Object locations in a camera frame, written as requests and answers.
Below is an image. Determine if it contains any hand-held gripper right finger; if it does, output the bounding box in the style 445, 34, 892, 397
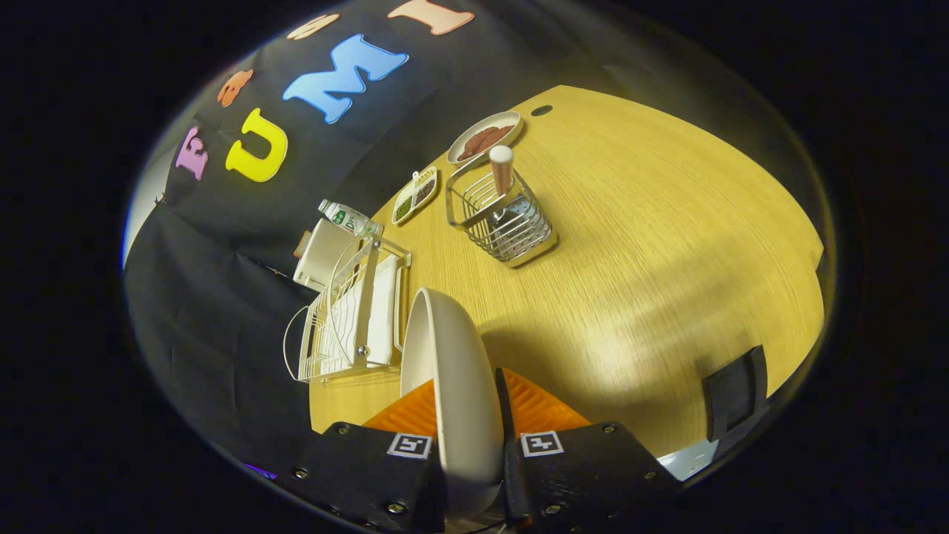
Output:
495, 367, 679, 531

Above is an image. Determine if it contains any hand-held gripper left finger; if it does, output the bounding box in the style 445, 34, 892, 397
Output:
278, 378, 449, 534

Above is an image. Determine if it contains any cream plate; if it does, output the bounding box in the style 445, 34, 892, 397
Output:
400, 288, 506, 518

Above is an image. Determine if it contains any white wire dish rack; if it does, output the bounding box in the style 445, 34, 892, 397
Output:
283, 236, 412, 385

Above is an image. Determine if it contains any metal wire basket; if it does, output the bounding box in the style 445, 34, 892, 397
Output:
445, 154, 558, 268

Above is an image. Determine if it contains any spoon with white-tipped handle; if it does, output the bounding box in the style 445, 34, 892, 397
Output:
489, 145, 538, 238

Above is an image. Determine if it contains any grey plate with meat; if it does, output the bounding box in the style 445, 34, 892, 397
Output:
446, 111, 524, 165

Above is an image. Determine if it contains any white toaster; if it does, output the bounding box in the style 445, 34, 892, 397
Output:
294, 219, 364, 291

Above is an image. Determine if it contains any black square object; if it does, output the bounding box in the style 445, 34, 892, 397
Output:
702, 345, 770, 444

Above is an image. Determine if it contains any white divided condiment tray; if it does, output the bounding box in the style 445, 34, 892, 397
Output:
391, 166, 438, 225

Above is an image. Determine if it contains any clear plastic bottle green label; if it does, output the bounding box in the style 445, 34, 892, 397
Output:
319, 199, 385, 238

